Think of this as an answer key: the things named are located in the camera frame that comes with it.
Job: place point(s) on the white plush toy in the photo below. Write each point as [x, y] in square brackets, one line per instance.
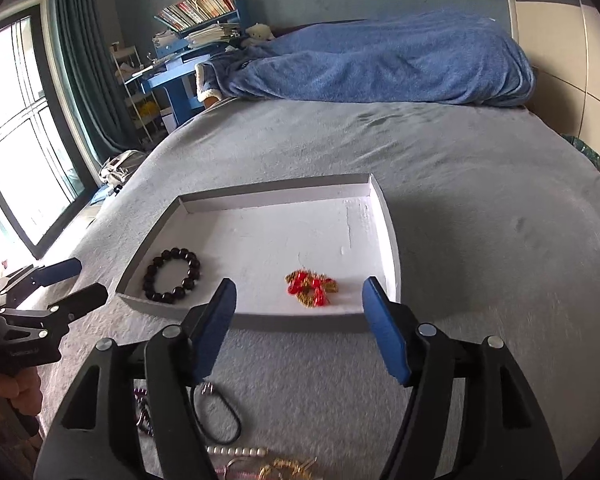
[259, 33]

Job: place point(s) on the teal curtain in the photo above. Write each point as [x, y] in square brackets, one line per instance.
[84, 62]

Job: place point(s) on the blue blanket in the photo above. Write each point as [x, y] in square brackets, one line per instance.
[435, 57]

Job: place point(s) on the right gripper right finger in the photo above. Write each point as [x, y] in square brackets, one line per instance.
[503, 434]

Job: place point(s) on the white shelf rack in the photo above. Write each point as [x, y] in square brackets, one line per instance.
[142, 106]

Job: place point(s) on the row of books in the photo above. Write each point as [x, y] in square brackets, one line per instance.
[186, 14]

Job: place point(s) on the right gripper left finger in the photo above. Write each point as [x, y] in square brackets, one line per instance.
[94, 435]

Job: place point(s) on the grey bag on floor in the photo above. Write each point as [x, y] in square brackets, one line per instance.
[118, 169]

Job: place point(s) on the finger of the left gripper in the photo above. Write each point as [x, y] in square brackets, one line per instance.
[19, 285]
[77, 299]

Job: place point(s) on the red gold charm ornament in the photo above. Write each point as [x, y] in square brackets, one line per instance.
[311, 289]

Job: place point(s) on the window frame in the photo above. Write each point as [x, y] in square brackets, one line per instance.
[44, 181]

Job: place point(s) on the left hand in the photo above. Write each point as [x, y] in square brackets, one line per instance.
[23, 390]

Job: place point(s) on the beige wardrobe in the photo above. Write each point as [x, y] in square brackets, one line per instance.
[562, 41]

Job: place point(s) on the blue desk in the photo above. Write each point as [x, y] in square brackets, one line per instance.
[178, 54]

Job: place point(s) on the pearl hair clip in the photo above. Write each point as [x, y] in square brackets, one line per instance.
[236, 451]

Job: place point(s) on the grey cardboard tray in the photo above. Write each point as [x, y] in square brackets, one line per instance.
[256, 234]

